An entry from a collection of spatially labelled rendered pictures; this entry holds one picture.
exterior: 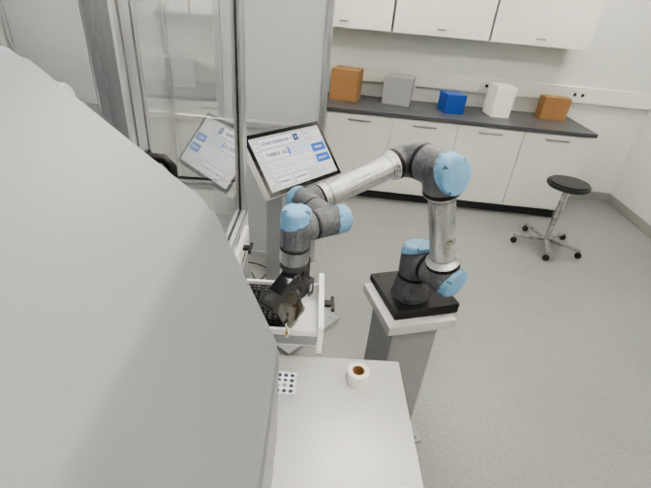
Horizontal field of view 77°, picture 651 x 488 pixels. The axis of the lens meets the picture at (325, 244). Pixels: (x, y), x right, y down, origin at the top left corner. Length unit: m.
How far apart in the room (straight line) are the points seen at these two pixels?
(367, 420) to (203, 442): 1.05
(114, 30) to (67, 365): 0.54
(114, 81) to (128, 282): 0.49
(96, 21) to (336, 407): 1.06
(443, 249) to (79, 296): 1.26
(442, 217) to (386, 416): 0.61
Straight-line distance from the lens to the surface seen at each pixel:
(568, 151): 4.60
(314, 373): 1.36
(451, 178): 1.22
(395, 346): 1.70
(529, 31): 4.58
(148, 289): 0.23
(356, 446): 1.23
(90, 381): 0.19
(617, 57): 5.34
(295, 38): 2.74
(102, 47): 0.69
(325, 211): 1.04
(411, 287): 1.60
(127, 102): 0.69
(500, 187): 4.52
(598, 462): 2.56
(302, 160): 2.14
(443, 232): 1.35
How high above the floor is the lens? 1.78
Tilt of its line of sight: 31 degrees down
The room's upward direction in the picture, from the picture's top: 5 degrees clockwise
